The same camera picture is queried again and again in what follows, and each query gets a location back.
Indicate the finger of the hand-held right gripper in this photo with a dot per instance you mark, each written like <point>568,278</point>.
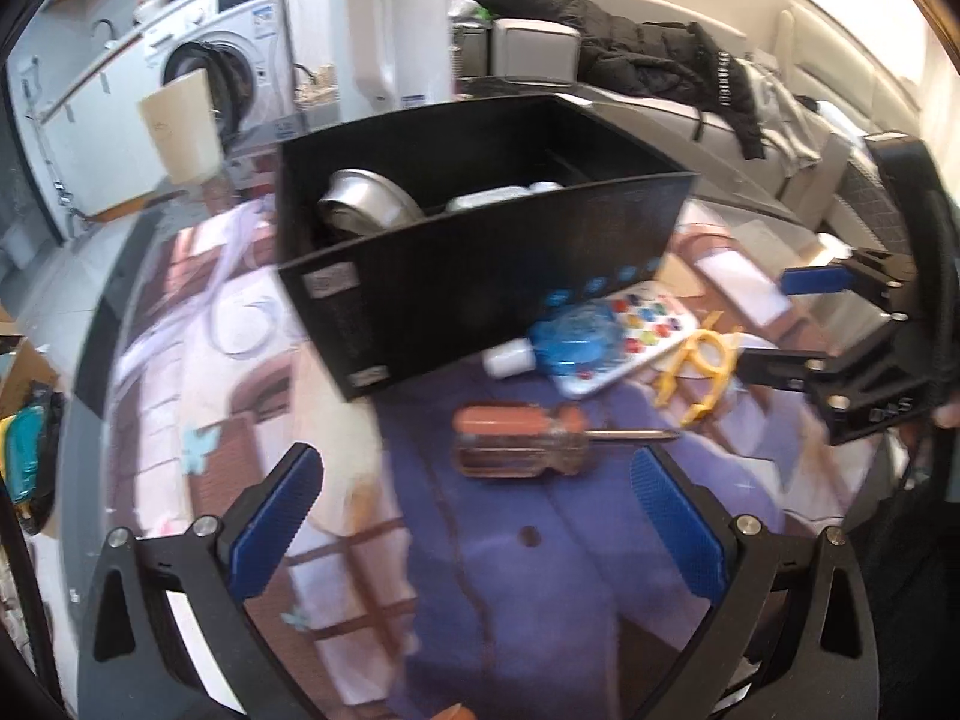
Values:
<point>776,369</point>
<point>814,279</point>

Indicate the white green plastic case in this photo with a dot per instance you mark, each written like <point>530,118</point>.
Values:
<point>487,199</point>

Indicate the metal bowl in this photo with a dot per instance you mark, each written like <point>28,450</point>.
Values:
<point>367,202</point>

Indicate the kitchen faucet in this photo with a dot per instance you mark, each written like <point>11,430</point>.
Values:
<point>103,22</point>

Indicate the yellow teal bag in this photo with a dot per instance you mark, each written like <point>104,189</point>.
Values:
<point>26,450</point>

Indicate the grey white garment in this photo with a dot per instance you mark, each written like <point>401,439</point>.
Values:
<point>795,112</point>

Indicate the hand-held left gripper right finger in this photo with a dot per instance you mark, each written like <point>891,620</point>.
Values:
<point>679,532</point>

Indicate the white electric kettle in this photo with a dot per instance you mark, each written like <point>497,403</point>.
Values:
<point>405,15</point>

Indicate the blue plastic bottle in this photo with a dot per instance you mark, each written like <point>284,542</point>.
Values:
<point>577,341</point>

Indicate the beige cup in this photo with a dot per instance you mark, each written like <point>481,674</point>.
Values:
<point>184,127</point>

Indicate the black puffer jacket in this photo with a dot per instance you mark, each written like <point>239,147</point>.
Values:
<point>637,52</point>

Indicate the light grey sofa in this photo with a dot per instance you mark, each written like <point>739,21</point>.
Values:
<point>840,52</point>

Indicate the black cardboard box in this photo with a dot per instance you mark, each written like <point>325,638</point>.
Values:
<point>465,277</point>

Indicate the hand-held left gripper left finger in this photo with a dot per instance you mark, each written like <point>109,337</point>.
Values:
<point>274,517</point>

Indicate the white remote colourful buttons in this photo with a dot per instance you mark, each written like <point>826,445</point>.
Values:
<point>660,330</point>

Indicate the white lower cabinets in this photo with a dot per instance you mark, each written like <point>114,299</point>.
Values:
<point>97,142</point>

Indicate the white washing machine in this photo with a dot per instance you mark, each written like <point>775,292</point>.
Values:
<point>247,7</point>

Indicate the white glue bottle red cap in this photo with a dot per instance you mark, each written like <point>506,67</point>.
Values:
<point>506,358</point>

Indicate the grey cube box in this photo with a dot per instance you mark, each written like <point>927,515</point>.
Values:
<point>536,49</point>

